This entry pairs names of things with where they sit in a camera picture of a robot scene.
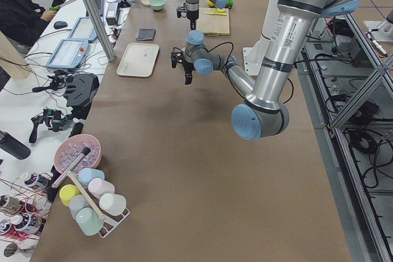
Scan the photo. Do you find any white wire cup rack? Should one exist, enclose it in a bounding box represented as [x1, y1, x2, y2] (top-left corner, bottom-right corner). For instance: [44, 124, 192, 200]
[68, 172, 131, 239]

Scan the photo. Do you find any black water bottle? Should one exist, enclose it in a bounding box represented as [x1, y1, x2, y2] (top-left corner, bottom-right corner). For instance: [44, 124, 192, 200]
[0, 131, 31, 160]

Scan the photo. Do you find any aluminium frame post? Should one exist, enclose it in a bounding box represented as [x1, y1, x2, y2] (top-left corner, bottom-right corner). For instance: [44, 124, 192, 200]
[83, 0, 115, 62]

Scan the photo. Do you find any pink cup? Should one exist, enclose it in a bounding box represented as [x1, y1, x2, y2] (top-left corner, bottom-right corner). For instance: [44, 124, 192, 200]
[88, 177, 115, 199]

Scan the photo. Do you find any cream rabbit tray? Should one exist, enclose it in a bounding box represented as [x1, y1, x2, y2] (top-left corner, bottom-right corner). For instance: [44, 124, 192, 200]
[116, 43, 160, 78]

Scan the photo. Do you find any pink bowl with ice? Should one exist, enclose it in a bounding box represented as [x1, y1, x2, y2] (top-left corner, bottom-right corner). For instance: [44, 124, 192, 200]
[54, 134, 101, 174]

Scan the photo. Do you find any blue cup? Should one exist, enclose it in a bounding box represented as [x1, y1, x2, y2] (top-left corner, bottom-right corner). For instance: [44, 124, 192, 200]
[78, 168, 105, 188]

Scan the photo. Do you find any mint green cup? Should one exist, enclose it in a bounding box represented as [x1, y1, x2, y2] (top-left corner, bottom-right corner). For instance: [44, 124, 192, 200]
[76, 207, 104, 236]

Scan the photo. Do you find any pale white cup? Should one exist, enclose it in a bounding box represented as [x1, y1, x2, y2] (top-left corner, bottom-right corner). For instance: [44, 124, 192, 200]
[99, 193, 126, 216]

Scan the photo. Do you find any blue teach pendant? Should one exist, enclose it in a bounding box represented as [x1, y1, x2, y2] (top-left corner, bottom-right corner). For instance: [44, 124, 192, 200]
[46, 39, 89, 69]
[69, 17, 97, 42]

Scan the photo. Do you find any grey folded cloth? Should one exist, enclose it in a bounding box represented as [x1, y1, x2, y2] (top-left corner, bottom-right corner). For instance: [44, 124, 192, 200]
[136, 28, 156, 41]

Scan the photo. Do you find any black keyboard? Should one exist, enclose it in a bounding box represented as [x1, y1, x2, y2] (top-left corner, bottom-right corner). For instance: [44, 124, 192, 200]
[94, 0, 105, 17]

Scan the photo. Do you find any black handled steel tool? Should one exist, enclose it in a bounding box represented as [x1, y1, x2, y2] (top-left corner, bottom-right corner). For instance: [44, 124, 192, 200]
[51, 147, 91, 189]

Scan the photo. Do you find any grey cup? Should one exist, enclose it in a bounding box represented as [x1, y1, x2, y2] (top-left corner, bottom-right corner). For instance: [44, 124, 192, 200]
[69, 195, 90, 219]

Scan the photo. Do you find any yellow plastic knife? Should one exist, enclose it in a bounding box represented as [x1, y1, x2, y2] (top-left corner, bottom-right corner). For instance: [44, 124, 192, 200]
[205, 11, 227, 16]

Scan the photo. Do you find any yellow cup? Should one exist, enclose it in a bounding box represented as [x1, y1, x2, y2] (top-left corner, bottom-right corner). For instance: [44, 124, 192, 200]
[59, 184, 80, 207]

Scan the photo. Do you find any person in dark jacket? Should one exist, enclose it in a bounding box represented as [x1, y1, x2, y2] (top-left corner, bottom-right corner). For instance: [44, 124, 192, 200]
[1, 0, 56, 47]

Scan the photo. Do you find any mint green bowl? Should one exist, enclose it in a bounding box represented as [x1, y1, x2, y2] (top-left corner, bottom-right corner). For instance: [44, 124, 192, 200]
[149, 0, 166, 12]

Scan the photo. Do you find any bamboo cutting board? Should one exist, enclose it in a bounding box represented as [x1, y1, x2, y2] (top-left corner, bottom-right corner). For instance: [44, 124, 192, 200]
[196, 7, 230, 36]

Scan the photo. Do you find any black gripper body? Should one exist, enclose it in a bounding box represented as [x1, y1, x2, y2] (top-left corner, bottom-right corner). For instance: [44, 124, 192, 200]
[176, 2, 199, 31]
[171, 47, 193, 85]

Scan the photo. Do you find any black computer mouse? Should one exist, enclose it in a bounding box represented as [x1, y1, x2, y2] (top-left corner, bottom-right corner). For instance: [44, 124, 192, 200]
[53, 21, 68, 29]

